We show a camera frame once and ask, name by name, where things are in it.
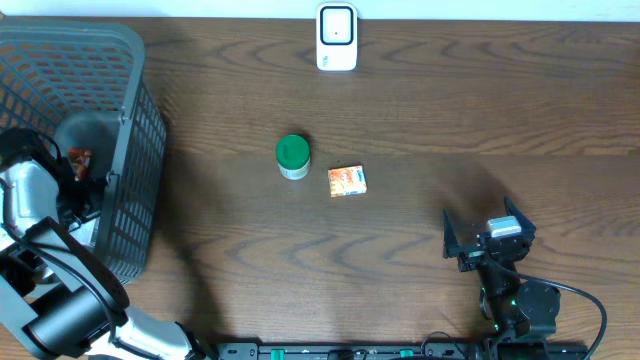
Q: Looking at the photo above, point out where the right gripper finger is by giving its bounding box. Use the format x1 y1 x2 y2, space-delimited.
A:
504 196 537 236
443 210 459 259

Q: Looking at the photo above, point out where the red Top chocolate bar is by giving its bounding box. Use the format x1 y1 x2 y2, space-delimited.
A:
68 147 93 181

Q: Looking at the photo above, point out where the orange snack packet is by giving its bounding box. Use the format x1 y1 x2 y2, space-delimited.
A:
328 165 368 198

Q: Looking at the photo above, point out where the green lid jar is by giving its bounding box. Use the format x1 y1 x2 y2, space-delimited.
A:
276 134 311 180

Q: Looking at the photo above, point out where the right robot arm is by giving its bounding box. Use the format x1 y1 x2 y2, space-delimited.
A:
443 198 560 359

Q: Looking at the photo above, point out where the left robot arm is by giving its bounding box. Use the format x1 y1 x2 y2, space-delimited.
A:
1 128 217 359

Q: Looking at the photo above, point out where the white barcode scanner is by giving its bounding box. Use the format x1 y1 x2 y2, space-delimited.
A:
316 3 358 72

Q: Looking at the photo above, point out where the grey plastic mesh basket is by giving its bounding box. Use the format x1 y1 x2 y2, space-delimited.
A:
1 19 167 284

